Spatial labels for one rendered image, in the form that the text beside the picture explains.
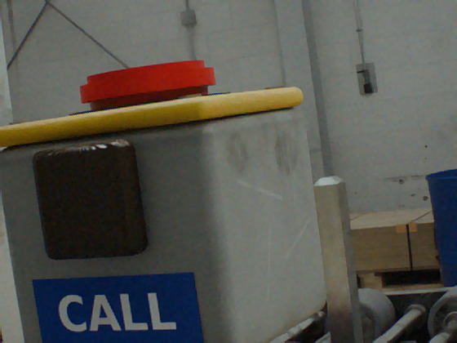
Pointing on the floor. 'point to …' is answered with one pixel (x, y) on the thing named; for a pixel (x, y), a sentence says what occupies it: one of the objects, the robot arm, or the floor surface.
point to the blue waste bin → (445, 220)
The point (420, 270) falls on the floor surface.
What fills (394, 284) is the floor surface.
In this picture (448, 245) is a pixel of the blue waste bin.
